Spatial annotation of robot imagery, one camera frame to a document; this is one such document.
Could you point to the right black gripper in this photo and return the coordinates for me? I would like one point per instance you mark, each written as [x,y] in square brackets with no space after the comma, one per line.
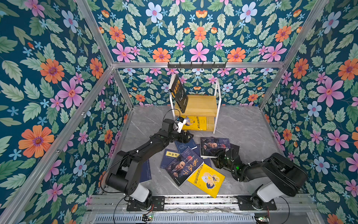
[223,162]

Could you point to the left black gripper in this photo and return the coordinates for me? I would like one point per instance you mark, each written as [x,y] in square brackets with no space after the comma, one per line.
[184,140]

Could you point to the purple old man book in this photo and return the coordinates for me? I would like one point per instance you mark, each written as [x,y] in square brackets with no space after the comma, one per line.
[184,166]
[212,147]

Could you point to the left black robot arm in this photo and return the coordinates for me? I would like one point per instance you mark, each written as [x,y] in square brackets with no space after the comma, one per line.
[125,172]

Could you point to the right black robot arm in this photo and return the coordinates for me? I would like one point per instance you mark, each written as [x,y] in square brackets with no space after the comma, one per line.
[286,178]

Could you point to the navy book upper centre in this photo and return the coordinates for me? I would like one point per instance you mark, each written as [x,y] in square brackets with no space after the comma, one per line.
[183,146]

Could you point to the navy book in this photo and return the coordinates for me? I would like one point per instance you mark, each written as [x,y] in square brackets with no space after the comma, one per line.
[207,161]
[146,172]
[168,157]
[183,146]

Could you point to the dark wolf cover book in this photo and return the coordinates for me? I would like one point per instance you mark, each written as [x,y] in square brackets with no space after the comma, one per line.
[234,148]

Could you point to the yellow book on shelf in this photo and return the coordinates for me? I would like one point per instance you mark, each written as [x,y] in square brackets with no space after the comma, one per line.
[195,123]

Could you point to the navy book middle right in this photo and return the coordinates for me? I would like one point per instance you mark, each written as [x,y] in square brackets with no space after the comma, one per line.
[207,161]

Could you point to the navy book lower left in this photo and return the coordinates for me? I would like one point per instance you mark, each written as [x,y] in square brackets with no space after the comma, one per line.
[168,157]

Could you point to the white wooden book shelf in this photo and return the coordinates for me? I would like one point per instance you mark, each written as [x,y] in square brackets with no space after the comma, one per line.
[201,105]

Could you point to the yellow book on floor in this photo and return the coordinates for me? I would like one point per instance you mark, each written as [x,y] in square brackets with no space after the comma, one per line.
[207,179]

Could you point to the black book gold title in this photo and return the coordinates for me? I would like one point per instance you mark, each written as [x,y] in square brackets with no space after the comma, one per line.
[178,92]

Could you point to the navy book far left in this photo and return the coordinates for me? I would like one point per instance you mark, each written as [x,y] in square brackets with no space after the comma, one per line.
[146,172]

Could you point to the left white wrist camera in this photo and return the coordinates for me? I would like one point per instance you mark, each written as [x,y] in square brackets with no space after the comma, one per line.
[179,123]

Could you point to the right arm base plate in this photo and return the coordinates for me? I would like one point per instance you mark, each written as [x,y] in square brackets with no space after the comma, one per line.
[249,203]

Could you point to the black wall hook rail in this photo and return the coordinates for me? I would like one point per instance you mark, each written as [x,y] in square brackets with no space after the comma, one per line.
[196,65]

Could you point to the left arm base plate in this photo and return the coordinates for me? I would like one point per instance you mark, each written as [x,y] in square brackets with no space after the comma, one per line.
[148,203]

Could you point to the aluminium front rail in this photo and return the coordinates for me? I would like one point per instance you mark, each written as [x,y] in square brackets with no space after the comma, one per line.
[203,209]

